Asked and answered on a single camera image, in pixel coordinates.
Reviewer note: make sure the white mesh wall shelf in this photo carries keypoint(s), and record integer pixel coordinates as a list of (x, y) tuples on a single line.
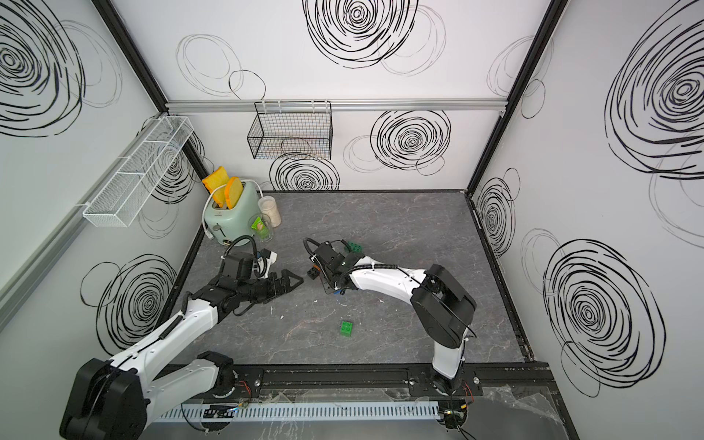
[(138, 173)]

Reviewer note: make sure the green snack packet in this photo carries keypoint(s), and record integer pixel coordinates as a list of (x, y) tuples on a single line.
[(258, 225)]

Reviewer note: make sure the white slotted cable duct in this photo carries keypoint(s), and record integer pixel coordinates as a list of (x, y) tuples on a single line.
[(303, 412)]

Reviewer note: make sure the clear drinking glass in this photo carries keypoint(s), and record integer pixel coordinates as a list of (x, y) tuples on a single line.
[(269, 236)]

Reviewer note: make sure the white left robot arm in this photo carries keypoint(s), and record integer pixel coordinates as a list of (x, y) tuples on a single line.
[(120, 397)]

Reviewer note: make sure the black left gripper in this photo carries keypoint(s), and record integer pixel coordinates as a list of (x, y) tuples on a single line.
[(284, 282)]

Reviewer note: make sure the right toy bread slice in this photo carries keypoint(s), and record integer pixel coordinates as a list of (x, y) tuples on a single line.
[(233, 191)]

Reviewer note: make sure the left toy bread slice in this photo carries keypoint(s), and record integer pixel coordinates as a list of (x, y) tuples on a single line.
[(215, 183)]

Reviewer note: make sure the mint green toaster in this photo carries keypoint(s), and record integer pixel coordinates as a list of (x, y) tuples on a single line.
[(224, 225)]

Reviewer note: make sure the toy bread slice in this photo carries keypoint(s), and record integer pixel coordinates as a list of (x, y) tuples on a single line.
[(215, 183), (233, 191)]

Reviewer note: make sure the dark green far lego brick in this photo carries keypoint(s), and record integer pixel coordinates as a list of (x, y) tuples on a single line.
[(354, 248)]

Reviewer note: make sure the bright green near lego brick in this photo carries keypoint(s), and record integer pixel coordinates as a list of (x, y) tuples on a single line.
[(346, 329)]

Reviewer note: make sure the black small lego brick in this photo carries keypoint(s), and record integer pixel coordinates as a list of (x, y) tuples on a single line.
[(313, 273)]

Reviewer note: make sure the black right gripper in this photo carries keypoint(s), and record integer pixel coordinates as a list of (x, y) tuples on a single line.
[(327, 287)]

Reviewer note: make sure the black wire basket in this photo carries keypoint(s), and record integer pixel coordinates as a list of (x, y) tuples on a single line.
[(284, 127)]

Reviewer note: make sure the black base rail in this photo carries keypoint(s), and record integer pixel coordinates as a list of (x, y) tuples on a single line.
[(252, 381)]

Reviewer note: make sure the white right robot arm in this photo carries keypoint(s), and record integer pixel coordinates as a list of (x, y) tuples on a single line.
[(443, 306)]

